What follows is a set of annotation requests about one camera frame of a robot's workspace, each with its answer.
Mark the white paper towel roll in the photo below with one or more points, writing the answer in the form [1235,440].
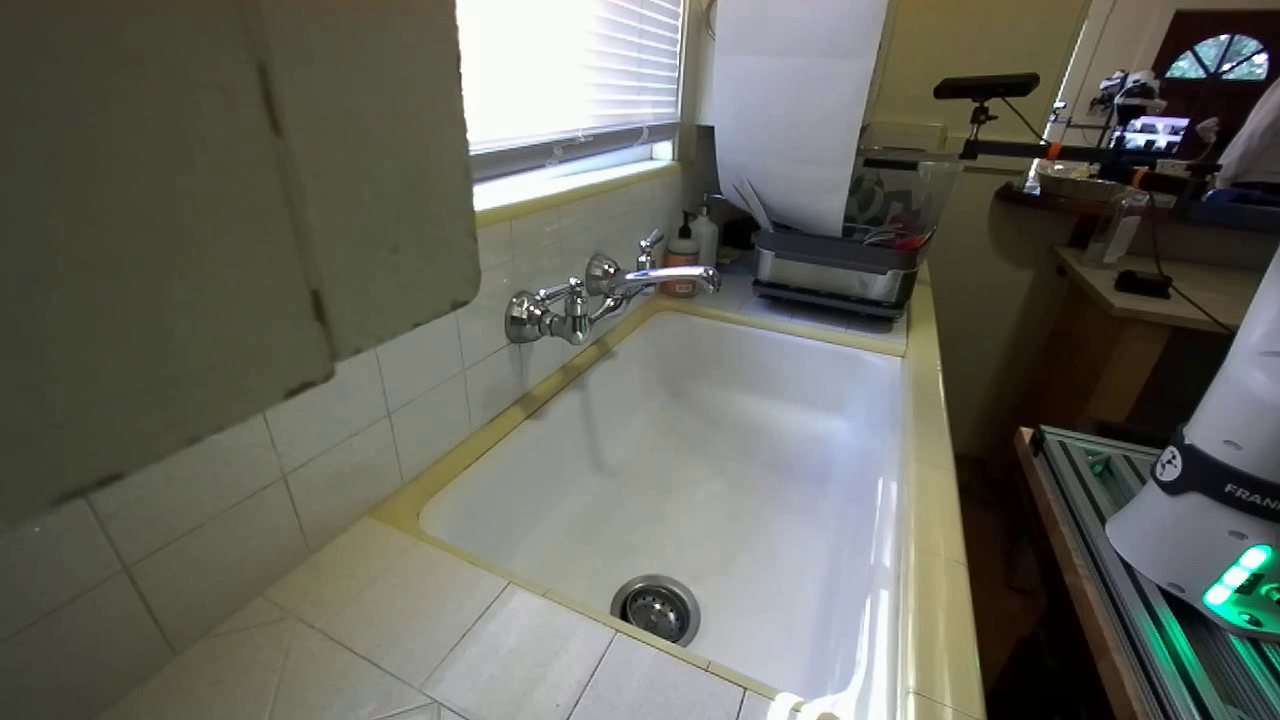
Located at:
[801,121]

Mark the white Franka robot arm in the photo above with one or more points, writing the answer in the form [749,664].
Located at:
[1243,425]

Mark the orange soap pump bottle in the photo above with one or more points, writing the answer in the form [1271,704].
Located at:
[683,260]

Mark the white sink basin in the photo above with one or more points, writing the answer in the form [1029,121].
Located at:
[721,467]

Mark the white translucent soap bottle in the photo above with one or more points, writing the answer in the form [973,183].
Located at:
[706,242]

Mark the grey dish rack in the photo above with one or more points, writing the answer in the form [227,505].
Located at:
[825,272]

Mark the metal sink drain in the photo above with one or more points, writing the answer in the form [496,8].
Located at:
[653,609]

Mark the white window blind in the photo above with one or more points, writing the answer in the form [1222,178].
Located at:
[574,67]

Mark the clear plastic container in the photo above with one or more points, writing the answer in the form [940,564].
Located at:
[921,184]

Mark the black clamp rod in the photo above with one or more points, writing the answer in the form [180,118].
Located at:
[1014,149]

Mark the wooden desk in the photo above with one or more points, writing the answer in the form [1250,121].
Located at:
[1107,362]

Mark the small black desk device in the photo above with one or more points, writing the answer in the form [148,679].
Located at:
[1141,282]

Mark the small lit monitor screen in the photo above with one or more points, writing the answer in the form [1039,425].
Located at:
[1152,132]

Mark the dark door arched window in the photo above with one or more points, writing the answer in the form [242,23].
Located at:
[1222,52]

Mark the chrome wall faucet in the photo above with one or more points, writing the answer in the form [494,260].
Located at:
[585,284]

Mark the black stereo camera bar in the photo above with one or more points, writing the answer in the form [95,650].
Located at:
[984,85]

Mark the plain white wall cabinet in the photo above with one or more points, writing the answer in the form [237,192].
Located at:
[200,200]

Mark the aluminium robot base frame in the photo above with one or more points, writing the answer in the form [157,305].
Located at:
[1135,586]

